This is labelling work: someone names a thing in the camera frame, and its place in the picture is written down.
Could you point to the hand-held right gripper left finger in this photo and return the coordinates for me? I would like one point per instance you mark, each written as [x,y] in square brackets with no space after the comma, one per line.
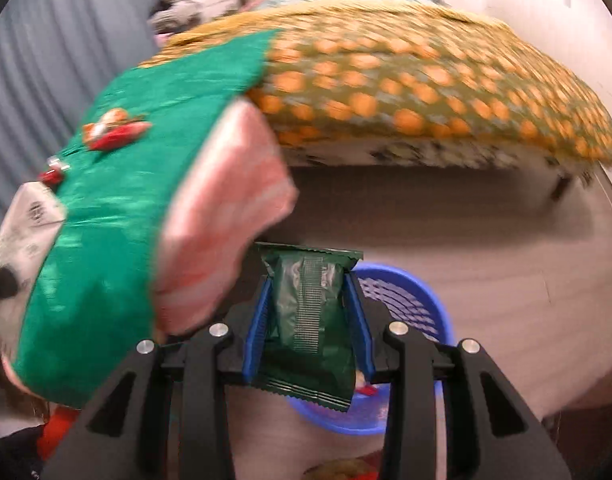
[258,332]

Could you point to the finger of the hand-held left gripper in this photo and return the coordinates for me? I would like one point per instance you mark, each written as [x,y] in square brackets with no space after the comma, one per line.
[0,281]

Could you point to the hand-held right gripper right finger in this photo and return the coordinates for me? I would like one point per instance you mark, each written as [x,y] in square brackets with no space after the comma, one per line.
[362,332]

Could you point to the dark green snack packet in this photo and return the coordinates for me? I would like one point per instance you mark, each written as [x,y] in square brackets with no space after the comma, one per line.
[306,310]

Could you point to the white silver packet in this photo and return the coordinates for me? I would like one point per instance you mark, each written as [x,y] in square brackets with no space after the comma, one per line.
[25,230]

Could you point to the blue plastic mesh basket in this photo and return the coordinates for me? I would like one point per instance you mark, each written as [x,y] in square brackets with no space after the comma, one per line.
[411,302]

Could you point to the pink striped cloth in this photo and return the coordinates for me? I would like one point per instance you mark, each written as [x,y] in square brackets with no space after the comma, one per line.
[220,210]

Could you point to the green shiny cloth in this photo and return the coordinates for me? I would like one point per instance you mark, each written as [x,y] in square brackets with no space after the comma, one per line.
[115,210]

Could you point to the yellow red crumpled wrapper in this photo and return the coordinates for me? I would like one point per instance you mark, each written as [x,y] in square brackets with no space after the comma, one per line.
[341,470]

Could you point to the orange object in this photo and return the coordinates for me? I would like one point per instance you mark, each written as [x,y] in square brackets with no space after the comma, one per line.
[55,432]

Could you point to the dark cloth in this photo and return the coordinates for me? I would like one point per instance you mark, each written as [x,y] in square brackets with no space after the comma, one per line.
[10,452]

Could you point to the red shiny snack wrapper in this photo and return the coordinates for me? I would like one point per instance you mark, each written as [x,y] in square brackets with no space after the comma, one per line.
[116,136]

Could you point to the orange white candy wrapper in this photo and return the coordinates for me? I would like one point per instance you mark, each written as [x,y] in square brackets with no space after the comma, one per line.
[105,121]

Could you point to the patterned white bed sheet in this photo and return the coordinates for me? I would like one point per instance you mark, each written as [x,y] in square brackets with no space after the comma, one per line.
[436,152]

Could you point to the blue grey curtain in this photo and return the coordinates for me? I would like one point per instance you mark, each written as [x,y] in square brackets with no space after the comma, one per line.
[50,60]

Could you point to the dark bed leg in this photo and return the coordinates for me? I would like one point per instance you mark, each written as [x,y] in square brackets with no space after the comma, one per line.
[562,184]

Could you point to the orange dotted green blanket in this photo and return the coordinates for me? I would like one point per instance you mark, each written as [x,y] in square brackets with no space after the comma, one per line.
[411,75]

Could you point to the pile of clothes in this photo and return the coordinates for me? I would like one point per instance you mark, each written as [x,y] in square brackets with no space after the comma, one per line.
[178,12]

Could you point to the white wardrobe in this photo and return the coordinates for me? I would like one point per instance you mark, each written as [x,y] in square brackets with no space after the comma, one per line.
[561,25]

